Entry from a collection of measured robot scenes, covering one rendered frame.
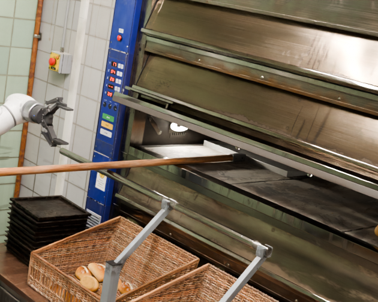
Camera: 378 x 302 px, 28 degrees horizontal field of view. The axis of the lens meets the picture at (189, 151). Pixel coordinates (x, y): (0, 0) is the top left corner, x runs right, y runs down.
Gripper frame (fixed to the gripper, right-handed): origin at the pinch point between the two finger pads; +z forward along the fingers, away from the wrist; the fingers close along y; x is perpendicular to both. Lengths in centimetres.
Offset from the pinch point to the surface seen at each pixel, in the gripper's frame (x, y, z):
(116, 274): 3, 43, 46
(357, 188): -40, -7, 108
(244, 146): -40, -7, 57
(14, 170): 25.5, 14.4, 7.7
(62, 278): -6, 63, 3
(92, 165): -9.7, 14.2, 7.4
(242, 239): -17, 18, 83
